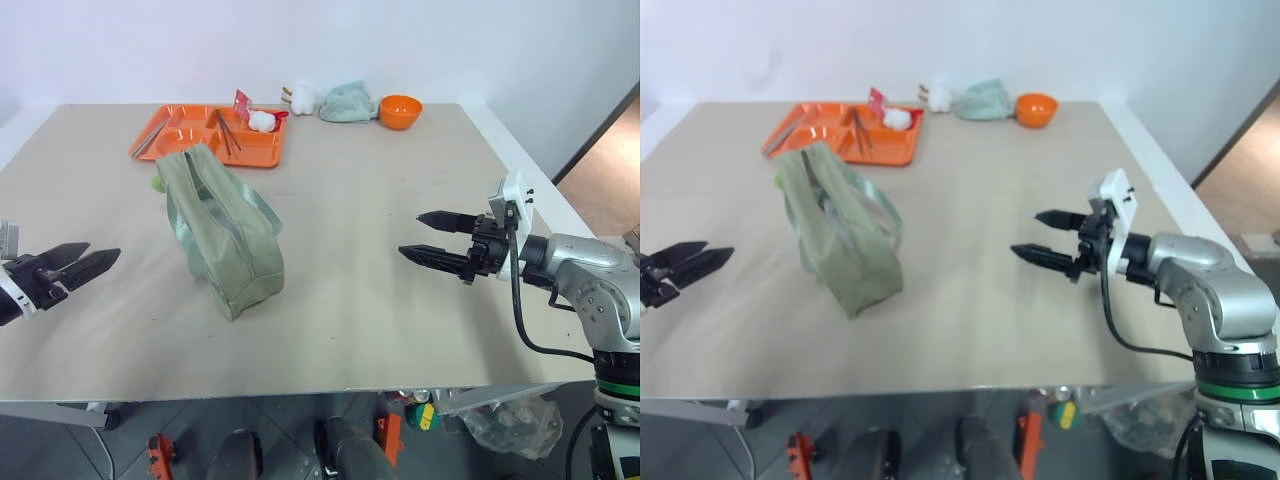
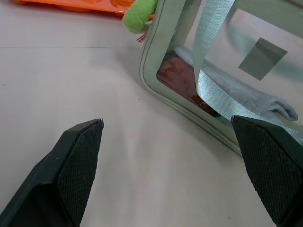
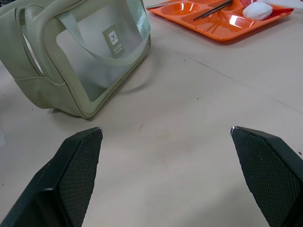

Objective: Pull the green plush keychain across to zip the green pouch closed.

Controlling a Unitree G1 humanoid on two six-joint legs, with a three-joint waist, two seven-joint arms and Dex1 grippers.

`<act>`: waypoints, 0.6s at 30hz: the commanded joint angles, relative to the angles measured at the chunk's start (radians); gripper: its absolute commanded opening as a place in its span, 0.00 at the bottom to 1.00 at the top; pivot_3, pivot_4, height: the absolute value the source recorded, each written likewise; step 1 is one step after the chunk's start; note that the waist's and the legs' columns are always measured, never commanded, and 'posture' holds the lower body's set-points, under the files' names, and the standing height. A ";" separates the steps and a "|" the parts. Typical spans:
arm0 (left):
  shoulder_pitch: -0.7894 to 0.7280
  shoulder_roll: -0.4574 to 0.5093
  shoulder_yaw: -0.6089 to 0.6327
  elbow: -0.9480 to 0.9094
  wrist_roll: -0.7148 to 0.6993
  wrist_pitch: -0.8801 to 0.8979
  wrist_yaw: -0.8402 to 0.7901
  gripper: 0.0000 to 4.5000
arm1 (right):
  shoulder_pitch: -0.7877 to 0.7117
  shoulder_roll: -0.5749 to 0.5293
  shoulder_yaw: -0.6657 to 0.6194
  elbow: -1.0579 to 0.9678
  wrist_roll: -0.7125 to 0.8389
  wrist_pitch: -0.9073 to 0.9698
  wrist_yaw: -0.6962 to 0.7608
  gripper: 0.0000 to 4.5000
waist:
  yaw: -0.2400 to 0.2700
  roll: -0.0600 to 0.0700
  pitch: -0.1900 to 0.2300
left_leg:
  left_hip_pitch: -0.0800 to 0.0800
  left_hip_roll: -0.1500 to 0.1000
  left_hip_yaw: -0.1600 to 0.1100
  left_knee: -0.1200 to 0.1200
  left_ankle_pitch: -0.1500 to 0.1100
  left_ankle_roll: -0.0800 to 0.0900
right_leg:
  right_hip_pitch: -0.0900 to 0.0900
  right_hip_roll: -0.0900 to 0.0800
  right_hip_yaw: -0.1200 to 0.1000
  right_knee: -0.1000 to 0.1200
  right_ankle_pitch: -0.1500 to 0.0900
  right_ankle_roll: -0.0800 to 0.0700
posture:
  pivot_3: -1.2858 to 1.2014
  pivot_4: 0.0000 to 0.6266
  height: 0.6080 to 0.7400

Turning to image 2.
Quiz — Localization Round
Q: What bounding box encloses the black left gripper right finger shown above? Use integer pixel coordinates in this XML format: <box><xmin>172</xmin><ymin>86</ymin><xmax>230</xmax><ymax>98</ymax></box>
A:
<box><xmin>230</xmin><ymin>115</ymin><xmax>303</xmax><ymax>227</ymax></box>

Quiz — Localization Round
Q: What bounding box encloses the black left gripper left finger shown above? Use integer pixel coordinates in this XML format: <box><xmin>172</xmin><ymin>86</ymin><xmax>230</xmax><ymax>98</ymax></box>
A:
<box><xmin>0</xmin><ymin>118</ymin><xmax>105</xmax><ymax>227</ymax></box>

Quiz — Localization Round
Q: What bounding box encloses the pale green transparent pouch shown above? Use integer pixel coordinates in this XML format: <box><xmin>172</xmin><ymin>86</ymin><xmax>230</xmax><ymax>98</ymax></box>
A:
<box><xmin>139</xmin><ymin>0</ymin><xmax>303</xmax><ymax>157</ymax></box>

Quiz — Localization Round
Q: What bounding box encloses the grey folded cloth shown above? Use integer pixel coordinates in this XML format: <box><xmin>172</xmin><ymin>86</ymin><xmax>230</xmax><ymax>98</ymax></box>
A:
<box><xmin>174</xmin><ymin>46</ymin><xmax>299</xmax><ymax>122</ymax></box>

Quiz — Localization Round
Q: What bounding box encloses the brown glossy item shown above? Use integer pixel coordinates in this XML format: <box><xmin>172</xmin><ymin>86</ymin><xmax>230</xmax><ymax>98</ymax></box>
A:
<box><xmin>156</xmin><ymin>55</ymin><xmax>220</xmax><ymax>117</ymax></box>

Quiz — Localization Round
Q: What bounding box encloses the orange plastic tray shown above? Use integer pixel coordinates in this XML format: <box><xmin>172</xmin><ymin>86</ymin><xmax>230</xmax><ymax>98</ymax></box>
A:
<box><xmin>11</xmin><ymin>0</ymin><xmax>154</xmax><ymax>21</ymax></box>

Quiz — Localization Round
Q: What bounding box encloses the green plush toy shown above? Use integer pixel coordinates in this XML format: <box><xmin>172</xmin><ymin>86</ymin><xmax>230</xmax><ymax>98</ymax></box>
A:
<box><xmin>121</xmin><ymin>0</ymin><xmax>158</xmax><ymax>43</ymax></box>

